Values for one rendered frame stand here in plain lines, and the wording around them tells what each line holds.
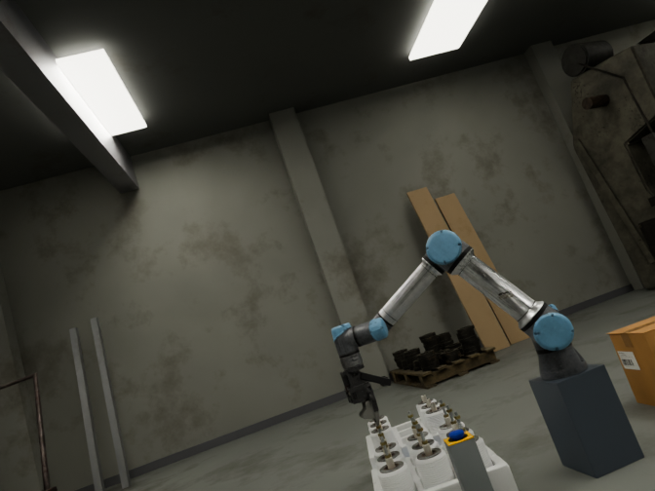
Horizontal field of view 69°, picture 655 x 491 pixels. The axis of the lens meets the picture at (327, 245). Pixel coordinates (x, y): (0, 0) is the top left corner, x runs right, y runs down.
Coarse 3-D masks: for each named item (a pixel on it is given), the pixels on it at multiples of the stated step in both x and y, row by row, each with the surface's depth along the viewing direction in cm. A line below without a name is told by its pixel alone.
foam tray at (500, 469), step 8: (488, 448) 151; (448, 456) 157; (496, 456) 142; (408, 464) 163; (496, 464) 136; (504, 464) 134; (376, 472) 165; (416, 472) 157; (488, 472) 133; (496, 472) 133; (504, 472) 133; (376, 480) 158; (416, 480) 145; (456, 480) 134; (496, 480) 133; (504, 480) 133; (512, 480) 133; (376, 488) 150; (416, 488) 144; (432, 488) 135; (440, 488) 133; (448, 488) 133; (456, 488) 133; (496, 488) 133; (504, 488) 133; (512, 488) 133
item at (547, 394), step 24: (552, 384) 155; (576, 384) 152; (600, 384) 153; (552, 408) 159; (576, 408) 151; (600, 408) 152; (552, 432) 164; (576, 432) 150; (600, 432) 150; (624, 432) 151; (576, 456) 154; (600, 456) 148; (624, 456) 149
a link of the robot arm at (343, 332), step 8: (336, 328) 169; (344, 328) 169; (336, 336) 169; (344, 336) 168; (352, 336) 167; (336, 344) 170; (344, 344) 168; (352, 344) 168; (344, 352) 168; (352, 352) 167
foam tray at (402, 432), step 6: (420, 420) 222; (396, 426) 223; (402, 426) 222; (408, 426) 222; (396, 432) 212; (402, 432) 210; (408, 432) 210; (366, 438) 218; (396, 438) 202; (402, 438) 198; (438, 438) 186; (372, 444) 205; (402, 444) 189; (372, 450) 196; (402, 450) 186; (372, 456) 187; (408, 456) 185; (372, 462) 186; (372, 468) 185
